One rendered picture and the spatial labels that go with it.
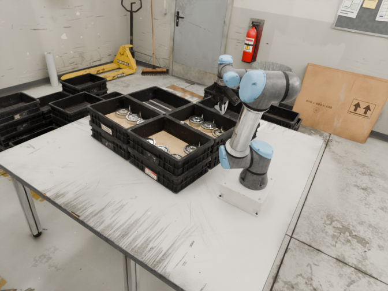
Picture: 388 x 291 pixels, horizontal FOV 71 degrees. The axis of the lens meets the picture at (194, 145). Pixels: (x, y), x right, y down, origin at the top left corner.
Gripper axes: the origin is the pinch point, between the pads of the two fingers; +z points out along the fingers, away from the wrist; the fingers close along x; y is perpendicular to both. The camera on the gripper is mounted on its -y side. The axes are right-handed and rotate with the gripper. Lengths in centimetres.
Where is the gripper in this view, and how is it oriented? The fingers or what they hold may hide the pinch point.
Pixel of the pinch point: (223, 113)
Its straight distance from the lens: 165.4
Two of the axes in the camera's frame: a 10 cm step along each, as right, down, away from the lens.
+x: -6.2, 5.3, -5.7
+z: -0.1, 7.2, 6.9
